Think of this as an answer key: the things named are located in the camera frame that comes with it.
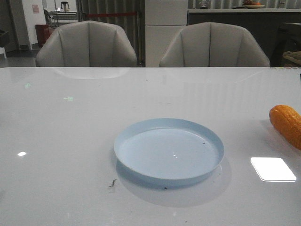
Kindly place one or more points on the white cabinet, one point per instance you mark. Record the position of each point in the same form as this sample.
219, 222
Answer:
163, 19

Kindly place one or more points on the fruit bowl on counter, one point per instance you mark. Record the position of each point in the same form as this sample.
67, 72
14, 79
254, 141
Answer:
251, 4

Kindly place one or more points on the orange corn cob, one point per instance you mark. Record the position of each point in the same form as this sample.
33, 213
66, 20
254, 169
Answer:
287, 122

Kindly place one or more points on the red barrier belt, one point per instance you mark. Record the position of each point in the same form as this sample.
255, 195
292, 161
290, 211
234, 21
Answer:
112, 14

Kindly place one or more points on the dark counter with white top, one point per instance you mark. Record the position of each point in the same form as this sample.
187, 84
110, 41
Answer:
262, 23

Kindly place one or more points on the beige leather chair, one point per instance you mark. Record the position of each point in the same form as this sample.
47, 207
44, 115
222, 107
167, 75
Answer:
87, 44
211, 44

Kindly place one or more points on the right beige leather chair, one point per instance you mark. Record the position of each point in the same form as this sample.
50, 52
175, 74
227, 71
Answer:
211, 44

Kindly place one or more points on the beige cushion on chair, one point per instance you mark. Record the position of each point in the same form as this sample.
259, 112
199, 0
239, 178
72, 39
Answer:
292, 59

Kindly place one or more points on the background metal table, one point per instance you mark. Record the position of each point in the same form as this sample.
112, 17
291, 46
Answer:
57, 18

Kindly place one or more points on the left beige leather chair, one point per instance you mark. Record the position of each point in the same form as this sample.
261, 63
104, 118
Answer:
87, 44

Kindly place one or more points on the dark wooden chair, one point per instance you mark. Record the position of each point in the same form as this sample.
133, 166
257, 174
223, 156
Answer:
288, 39

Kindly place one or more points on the red trash bin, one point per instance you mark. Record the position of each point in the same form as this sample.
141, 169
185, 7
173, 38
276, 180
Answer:
42, 32

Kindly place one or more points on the light blue round plate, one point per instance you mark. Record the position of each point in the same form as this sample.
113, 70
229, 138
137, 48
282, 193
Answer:
169, 152

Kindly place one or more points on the pink wall notice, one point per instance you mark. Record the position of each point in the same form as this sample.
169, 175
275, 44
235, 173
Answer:
35, 8

